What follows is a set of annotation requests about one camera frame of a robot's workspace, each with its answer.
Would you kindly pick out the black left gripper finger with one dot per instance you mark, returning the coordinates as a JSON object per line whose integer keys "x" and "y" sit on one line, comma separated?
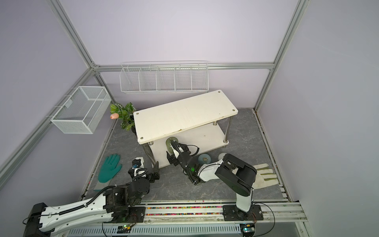
{"x": 131, "y": 171}
{"x": 156, "y": 170}

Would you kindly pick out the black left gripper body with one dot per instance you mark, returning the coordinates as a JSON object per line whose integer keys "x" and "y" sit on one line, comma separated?
{"x": 150, "y": 177}

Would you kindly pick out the dark green tea canister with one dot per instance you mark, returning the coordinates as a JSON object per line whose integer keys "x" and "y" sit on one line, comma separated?
{"x": 169, "y": 141}

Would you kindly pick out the large blue-grey tea canister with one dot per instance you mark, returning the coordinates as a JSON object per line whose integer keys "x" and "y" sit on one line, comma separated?
{"x": 204, "y": 159}

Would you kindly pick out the white tea canister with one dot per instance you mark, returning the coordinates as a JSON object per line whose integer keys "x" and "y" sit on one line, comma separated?
{"x": 221, "y": 156}

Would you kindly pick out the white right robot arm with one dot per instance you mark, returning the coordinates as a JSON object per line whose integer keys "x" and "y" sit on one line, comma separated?
{"x": 235, "y": 173}

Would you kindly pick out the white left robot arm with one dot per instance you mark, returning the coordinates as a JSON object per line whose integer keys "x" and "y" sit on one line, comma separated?
{"x": 113, "y": 204}

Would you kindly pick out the white two-tier shelf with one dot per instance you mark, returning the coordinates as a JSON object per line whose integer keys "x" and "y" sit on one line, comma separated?
{"x": 193, "y": 121}

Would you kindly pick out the green rubber glove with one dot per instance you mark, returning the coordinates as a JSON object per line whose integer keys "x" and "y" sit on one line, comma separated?
{"x": 108, "y": 170}

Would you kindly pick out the green artificial plant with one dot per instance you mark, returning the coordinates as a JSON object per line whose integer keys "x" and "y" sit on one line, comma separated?
{"x": 125, "y": 114}

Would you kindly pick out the white mesh side basket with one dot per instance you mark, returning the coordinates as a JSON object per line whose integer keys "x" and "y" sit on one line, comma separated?
{"x": 82, "y": 111}

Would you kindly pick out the beige work glove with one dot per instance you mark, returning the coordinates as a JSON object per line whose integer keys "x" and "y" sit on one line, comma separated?
{"x": 265, "y": 177}

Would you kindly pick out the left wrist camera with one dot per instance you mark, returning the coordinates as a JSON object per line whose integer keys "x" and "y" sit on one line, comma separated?
{"x": 138, "y": 163}

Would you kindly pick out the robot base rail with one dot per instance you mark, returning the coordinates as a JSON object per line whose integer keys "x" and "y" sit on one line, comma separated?
{"x": 195, "y": 219}

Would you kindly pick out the long white wire basket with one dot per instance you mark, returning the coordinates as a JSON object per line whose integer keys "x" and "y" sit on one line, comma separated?
{"x": 164, "y": 77}

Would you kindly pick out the aluminium frame of enclosure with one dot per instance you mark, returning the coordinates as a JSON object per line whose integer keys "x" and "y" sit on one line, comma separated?
{"x": 13, "y": 163}

